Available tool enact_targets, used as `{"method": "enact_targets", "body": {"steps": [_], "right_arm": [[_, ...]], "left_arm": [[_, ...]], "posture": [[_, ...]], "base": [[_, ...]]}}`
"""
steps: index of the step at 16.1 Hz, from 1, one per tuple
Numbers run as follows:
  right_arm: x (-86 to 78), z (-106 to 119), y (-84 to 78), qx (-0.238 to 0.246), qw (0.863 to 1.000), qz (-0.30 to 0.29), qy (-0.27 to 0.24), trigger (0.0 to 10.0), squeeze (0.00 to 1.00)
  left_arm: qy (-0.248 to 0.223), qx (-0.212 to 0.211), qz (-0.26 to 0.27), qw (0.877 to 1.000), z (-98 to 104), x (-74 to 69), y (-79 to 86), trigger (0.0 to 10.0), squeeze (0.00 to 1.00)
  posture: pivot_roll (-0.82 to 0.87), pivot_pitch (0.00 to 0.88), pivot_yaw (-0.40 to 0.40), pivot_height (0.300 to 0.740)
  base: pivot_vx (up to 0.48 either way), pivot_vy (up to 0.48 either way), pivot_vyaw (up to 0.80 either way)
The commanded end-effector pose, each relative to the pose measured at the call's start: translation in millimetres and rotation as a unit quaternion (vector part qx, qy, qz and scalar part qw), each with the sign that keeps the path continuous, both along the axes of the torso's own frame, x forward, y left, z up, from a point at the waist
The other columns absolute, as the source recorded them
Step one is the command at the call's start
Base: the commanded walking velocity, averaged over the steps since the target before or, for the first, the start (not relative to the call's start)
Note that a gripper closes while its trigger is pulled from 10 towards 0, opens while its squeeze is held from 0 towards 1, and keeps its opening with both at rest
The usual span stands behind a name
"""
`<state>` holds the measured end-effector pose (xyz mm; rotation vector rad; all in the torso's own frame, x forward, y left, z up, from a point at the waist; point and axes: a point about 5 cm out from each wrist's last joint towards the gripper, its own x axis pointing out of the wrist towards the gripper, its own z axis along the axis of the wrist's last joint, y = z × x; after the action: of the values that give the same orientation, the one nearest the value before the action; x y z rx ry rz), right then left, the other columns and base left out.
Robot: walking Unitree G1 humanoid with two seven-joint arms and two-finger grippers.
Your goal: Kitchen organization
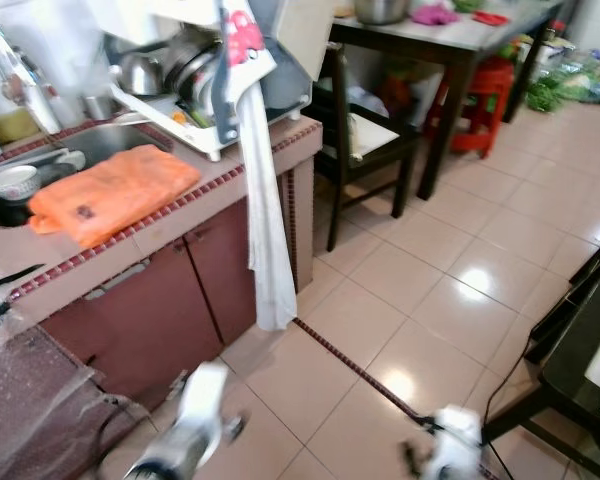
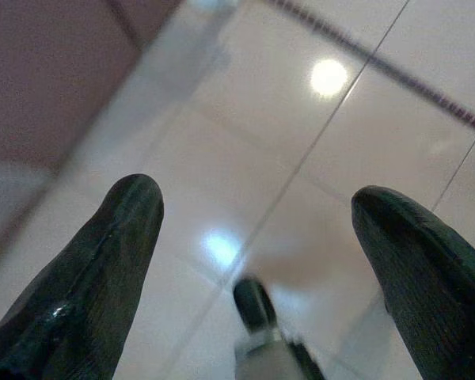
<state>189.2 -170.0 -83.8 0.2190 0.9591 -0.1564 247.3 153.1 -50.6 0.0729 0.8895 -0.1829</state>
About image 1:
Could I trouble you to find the black low table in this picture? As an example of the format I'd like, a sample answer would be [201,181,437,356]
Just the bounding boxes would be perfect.
[480,235,600,480]

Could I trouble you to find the green vegetables bag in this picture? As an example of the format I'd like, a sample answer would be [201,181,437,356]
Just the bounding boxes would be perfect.
[525,60,600,113]

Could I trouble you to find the red plastic stool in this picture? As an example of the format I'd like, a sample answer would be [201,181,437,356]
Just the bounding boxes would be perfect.
[425,58,514,159]

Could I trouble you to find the small red cloth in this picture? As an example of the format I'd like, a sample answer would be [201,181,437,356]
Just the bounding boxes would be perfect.
[472,10,509,26]

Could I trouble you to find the dark wooden chair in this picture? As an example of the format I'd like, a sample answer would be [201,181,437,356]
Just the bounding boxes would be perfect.
[305,43,421,253]

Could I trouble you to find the dark wooden dining table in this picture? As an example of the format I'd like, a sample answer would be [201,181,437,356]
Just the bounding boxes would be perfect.
[330,0,581,201]

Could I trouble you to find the white chair cushion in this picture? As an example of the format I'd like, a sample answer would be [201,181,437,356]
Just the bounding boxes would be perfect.
[348,112,401,158]

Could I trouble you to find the pink cloth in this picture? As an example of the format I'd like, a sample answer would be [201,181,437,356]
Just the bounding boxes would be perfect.
[412,3,461,26]

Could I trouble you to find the large steel pot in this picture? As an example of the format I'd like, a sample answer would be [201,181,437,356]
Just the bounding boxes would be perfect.
[353,0,411,26]

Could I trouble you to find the white hanging towel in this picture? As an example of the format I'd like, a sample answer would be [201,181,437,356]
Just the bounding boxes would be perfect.
[235,85,299,332]

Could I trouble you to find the narrow maroon cabinet door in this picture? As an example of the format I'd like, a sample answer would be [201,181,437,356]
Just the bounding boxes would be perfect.
[185,195,261,346]

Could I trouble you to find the red car print cloth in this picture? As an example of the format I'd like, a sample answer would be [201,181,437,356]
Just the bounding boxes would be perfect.
[218,0,278,91]

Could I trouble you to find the white dish rack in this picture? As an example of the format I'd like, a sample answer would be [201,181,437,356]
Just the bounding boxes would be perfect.
[105,25,316,162]

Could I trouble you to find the round steel pan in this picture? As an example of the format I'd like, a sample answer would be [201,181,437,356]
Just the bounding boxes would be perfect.
[165,35,226,111]

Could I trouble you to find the wide maroon cabinet door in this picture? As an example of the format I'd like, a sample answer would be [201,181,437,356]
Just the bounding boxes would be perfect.
[40,240,226,411]

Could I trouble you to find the shiny steel mixing bowl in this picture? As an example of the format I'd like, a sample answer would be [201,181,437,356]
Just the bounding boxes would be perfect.
[120,52,166,96]

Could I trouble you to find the orange plastic bag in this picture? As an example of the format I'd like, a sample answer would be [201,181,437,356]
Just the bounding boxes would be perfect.
[27,145,202,249]

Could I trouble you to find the stainless steel sink basin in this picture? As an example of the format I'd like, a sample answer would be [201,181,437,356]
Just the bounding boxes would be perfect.
[0,122,176,229]

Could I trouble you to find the small steel cup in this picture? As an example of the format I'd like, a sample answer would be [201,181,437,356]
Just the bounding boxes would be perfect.
[80,95,121,121]

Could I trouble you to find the white ceramic bowl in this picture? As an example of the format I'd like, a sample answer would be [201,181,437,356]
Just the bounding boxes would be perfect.
[0,165,41,203]

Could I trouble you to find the long black knife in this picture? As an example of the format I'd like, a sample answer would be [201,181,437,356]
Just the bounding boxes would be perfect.
[0,263,46,296]

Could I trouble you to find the clear bubble wrap sheet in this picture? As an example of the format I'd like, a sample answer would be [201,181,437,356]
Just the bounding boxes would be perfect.
[0,270,141,480]

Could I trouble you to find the yellow sponge tray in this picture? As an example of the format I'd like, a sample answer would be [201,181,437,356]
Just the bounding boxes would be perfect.
[0,105,41,146]

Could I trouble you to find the chrome faucet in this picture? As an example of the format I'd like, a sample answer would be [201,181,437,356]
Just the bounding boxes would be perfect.
[0,15,61,136]

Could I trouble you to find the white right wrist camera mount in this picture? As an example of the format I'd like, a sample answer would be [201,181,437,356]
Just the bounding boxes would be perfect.
[430,405,484,480]

